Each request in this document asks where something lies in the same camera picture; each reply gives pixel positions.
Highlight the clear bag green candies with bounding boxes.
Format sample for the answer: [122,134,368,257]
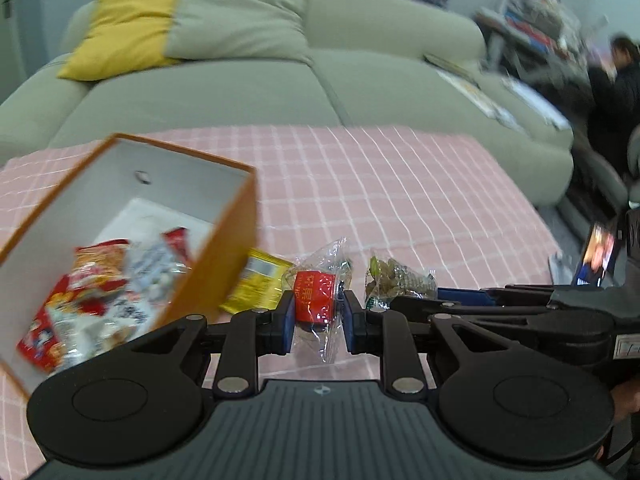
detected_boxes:
[364,256,437,310]

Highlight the clear bag red label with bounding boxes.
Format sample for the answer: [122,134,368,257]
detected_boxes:
[282,237,352,364]

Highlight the white black-text snack packet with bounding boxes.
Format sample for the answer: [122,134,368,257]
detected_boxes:
[49,238,189,371]

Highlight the red cartoon snack packet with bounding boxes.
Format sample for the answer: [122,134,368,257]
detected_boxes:
[16,275,106,373]

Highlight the yellow snack packet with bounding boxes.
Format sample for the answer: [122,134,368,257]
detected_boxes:
[220,249,293,314]

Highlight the orange cardboard box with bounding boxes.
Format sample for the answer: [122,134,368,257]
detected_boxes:
[1,134,257,398]

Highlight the white papers on sofa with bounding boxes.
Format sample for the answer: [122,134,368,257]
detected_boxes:
[502,77,570,130]

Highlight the magazine on sofa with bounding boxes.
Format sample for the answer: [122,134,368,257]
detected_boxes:
[436,68,526,134]

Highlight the person in black clothes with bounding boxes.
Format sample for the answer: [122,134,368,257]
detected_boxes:
[587,35,639,177]

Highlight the dark book on sofa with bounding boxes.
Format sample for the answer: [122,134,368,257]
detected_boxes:
[423,53,477,84]

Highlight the beige fabric sofa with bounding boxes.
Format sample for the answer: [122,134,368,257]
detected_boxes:
[1,0,574,206]

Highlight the cluttered desk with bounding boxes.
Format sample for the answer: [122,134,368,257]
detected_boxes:
[474,0,610,89]

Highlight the beige cushion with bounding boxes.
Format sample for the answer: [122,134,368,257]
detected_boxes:
[164,0,309,64]

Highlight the yellow cushion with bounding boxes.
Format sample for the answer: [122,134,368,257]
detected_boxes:
[58,0,178,82]

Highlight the white door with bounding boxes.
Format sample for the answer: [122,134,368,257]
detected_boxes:
[0,0,48,101]

